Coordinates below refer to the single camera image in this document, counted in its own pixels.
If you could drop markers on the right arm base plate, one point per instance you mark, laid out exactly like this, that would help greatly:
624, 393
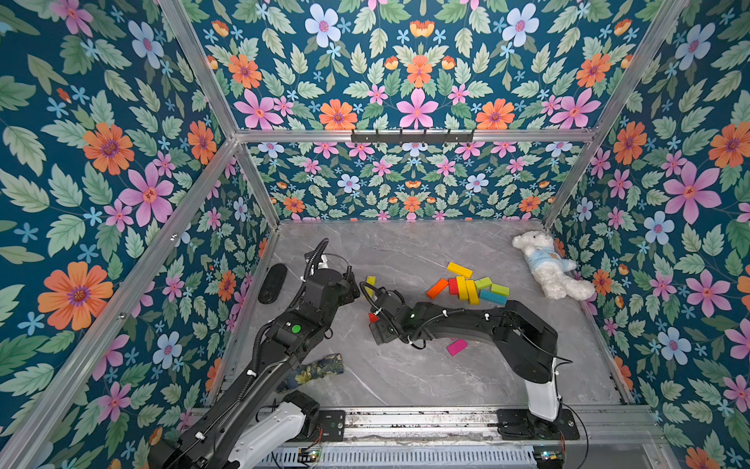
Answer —
515, 424

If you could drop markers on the green block right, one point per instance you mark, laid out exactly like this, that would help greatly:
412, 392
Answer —
500, 290

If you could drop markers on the white teddy bear plush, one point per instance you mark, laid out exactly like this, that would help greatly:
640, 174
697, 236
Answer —
550, 269

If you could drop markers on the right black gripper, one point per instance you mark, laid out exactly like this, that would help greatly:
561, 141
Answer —
381, 311

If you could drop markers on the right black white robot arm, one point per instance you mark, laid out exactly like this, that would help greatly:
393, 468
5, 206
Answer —
527, 343

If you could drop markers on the yellow upright block right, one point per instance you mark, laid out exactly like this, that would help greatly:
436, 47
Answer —
472, 293

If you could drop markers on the metal hook rail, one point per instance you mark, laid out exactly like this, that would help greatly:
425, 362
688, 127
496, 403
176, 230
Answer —
426, 136

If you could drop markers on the teal block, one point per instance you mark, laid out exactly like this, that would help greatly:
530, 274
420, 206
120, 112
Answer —
498, 299

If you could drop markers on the orange block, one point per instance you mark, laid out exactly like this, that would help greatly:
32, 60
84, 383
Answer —
437, 288

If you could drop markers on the red block in pile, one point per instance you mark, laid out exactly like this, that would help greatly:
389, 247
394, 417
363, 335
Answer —
453, 287

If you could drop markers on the magenta block lower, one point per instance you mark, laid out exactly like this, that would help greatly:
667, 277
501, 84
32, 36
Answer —
456, 347

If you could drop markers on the floral fabric pouch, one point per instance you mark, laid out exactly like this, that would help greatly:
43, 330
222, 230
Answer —
329, 365

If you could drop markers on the black oval remote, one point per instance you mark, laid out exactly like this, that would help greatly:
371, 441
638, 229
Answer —
273, 284

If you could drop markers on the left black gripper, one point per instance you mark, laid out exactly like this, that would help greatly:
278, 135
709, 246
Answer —
344, 283

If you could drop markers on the yellow upright block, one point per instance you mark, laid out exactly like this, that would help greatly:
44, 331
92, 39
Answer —
472, 293
462, 289

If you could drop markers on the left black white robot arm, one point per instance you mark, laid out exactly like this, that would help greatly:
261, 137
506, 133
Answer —
280, 346

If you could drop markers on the yellow block at pile top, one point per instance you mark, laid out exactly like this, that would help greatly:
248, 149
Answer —
460, 270

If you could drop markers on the long yellow block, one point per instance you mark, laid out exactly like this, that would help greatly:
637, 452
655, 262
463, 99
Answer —
371, 281

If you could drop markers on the white vented strip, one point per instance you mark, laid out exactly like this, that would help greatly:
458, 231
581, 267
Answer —
402, 457

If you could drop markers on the yellow upright block left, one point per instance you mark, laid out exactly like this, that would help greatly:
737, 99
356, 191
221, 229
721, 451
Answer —
462, 289

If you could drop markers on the light green block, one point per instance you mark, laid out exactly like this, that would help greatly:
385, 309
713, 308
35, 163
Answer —
483, 283

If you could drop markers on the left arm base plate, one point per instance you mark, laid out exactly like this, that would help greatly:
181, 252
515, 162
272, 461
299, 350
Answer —
323, 426

